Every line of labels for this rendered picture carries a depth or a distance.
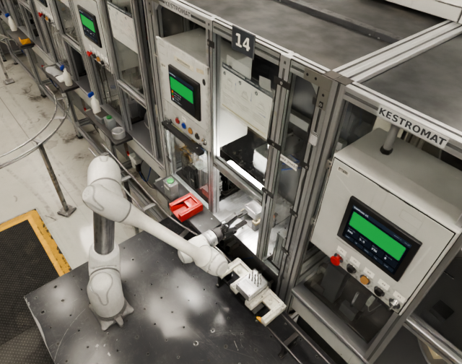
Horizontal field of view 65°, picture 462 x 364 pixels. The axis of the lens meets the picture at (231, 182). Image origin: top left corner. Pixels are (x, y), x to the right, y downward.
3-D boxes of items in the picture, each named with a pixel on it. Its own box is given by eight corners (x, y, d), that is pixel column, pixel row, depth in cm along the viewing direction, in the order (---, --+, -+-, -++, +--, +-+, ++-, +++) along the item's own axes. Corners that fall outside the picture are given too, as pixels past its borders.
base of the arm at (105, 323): (107, 338, 185) (104, 333, 181) (88, 306, 197) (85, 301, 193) (138, 316, 194) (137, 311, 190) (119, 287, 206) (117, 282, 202)
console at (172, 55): (160, 118, 208) (151, 37, 177) (201, 102, 222) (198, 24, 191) (204, 154, 185) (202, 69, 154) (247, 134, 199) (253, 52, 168)
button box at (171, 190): (164, 193, 229) (162, 180, 220) (175, 188, 232) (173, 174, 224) (171, 201, 224) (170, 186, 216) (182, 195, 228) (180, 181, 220)
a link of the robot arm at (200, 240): (201, 245, 196) (215, 256, 187) (177, 261, 189) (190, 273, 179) (197, 230, 191) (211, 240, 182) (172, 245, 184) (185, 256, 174)
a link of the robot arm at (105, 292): (94, 321, 185) (83, 300, 170) (93, 290, 198) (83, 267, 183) (126, 313, 189) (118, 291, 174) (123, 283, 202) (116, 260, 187)
